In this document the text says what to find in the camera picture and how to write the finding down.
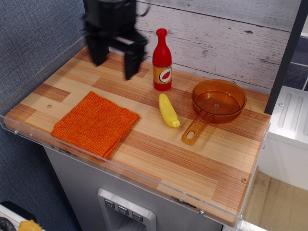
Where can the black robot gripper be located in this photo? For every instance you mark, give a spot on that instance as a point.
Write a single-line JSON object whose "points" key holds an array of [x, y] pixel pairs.
{"points": [[112, 23]]}

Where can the orange knitted cloth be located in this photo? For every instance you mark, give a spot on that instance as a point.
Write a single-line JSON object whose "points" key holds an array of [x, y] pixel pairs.
{"points": [[96, 125]]}

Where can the red toy sauce bottle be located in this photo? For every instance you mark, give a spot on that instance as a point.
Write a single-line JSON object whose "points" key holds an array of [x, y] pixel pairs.
{"points": [[162, 63]]}

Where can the yellow toy banana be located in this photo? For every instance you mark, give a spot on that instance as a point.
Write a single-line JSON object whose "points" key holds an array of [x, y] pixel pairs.
{"points": [[167, 111]]}

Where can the orange transparent toy pan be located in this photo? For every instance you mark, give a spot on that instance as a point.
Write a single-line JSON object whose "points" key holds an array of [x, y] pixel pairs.
{"points": [[215, 101]]}

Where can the clear acrylic table guard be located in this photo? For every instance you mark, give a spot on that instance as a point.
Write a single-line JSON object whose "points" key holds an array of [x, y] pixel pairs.
{"points": [[212, 175]]}

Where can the silver toy fridge cabinet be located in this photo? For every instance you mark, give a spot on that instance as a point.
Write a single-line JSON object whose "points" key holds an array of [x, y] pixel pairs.
{"points": [[107, 198]]}

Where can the yellow object bottom corner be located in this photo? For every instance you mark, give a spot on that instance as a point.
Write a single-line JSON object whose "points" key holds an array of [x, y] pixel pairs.
{"points": [[29, 225]]}

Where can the white toy sink unit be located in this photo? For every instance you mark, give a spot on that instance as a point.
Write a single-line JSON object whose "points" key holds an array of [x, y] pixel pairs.
{"points": [[284, 154]]}

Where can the black vertical post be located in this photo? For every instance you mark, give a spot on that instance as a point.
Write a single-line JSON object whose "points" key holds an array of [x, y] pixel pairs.
{"points": [[287, 56]]}

